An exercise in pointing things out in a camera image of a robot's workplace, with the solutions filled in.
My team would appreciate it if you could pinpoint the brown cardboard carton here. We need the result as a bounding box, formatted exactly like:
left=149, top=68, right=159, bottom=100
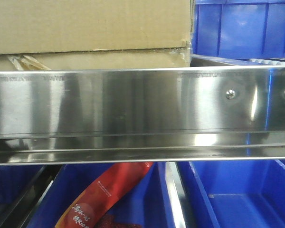
left=0, top=0, right=194, bottom=71

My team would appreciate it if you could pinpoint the steel shelf divider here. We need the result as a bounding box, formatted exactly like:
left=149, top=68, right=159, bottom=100
left=165, top=162, right=195, bottom=228

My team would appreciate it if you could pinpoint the black metal shelf bar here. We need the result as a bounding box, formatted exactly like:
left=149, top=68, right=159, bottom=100
left=0, top=165, right=62, bottom=228

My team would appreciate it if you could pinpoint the lower middle blue bin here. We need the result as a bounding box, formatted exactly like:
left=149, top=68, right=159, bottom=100
left=27, top=162, right=175, bottom=228

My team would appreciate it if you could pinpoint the red snack bag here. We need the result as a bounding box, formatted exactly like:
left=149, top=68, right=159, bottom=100
left=55, top=161, right=153, bottom=228

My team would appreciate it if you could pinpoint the lower right blue bin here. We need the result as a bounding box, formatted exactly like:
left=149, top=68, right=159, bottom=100
left=177, top=160, right=285, bottom=228

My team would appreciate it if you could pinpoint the upper blue plastic bin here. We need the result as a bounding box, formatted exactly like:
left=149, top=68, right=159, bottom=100
left=192, top=0, right=285, bottom=59

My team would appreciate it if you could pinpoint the lower left blue bin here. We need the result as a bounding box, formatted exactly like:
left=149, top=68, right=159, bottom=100
left=0, top=165, right=43, bottom=204

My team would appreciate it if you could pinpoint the left shelf rail screw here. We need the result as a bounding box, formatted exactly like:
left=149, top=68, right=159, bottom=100
left=226, top=89, right=237, bottom=100

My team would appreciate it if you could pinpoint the stainless steel shelf rail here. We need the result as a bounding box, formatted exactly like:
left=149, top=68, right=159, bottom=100
left=0, top=66, right=285, bottom=165

